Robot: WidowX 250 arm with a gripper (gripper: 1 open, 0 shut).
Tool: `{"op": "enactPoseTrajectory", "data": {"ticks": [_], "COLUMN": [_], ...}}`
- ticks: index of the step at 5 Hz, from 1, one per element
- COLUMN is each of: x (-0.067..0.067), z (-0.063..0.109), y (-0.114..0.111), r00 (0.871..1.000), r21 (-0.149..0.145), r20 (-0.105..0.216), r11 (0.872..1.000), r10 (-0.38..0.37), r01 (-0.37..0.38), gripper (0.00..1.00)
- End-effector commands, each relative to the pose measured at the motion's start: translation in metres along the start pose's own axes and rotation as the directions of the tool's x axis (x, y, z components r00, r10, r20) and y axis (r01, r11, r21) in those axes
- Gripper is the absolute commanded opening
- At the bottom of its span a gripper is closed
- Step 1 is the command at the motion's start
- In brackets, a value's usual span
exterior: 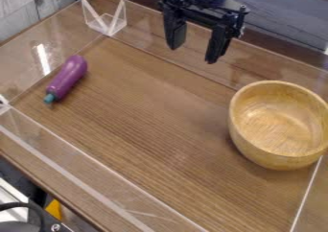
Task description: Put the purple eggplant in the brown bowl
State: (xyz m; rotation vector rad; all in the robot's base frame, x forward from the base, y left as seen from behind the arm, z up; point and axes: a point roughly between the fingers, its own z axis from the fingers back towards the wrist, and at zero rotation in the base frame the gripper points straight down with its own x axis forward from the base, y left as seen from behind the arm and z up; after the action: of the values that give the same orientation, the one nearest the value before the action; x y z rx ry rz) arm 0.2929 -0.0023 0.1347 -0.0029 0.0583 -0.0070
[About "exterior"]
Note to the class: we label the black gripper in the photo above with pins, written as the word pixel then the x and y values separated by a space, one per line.
pixel 208 13

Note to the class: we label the purple toy eggplant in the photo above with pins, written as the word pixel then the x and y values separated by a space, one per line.
pixel 73 71

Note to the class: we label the brown wooden bowl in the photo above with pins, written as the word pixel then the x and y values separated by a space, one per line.
pixel 278 121

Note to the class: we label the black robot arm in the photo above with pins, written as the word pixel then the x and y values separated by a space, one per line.
pixel 220 15

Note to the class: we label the yellow object under table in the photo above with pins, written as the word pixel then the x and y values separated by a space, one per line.
pixel 54 209

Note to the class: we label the clear acrylic wall enclosure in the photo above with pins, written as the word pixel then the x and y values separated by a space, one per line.
pixel 133 149

